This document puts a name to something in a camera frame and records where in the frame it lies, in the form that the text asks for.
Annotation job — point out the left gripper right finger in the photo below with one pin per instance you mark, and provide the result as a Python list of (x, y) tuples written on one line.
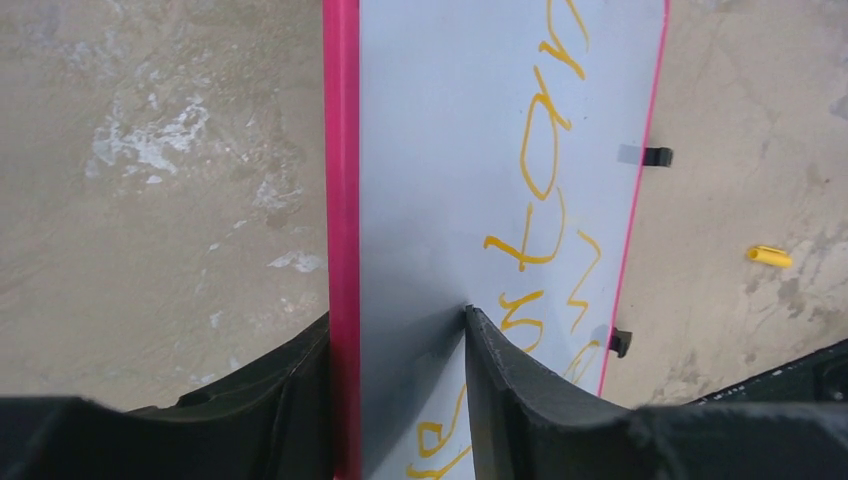
[(527, 422)]

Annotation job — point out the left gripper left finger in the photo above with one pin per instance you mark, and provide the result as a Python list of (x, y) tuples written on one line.
[(270, 419)]

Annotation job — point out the pink framed whiteboard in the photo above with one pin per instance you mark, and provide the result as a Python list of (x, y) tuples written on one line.
[(483, 153)]

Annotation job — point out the yellow marker cap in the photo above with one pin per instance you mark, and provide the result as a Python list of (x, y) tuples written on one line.
[(769, 256)]

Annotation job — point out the black whiteboard clip lower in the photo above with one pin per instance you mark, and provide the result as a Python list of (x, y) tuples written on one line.
[(620, 342)]

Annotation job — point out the black whiteboard clip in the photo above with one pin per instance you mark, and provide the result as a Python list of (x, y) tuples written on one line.
[(620, 342), (645, 156)]

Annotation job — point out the black whiteboard clip upper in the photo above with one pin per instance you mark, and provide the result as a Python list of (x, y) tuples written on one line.
[(645, 156)]

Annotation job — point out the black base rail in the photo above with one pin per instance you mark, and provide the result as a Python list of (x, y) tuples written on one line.
[(817, 377)]

